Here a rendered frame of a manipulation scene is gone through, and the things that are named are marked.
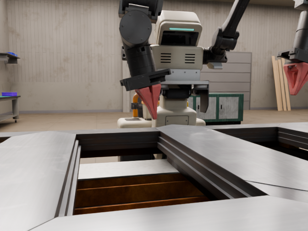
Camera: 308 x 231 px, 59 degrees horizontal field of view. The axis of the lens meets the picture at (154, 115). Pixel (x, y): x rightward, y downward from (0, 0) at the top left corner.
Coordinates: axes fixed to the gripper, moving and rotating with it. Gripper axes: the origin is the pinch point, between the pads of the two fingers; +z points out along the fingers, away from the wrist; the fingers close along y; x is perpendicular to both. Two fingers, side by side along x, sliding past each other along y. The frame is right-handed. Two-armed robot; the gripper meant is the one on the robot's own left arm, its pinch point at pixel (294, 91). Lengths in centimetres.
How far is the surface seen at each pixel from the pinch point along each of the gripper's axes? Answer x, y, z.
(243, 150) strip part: -2.6, -11.6, 16.6
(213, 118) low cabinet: 626, 298, -13
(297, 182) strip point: -23.5, -15.5, 18.2
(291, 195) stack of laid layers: -27.4, -19.8, 19.5
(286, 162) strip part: -14.1, -9.8, 16.4
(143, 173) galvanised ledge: 45, -20, 37
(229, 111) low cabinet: 625, 338, -43
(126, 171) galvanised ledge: 49, -26, 38
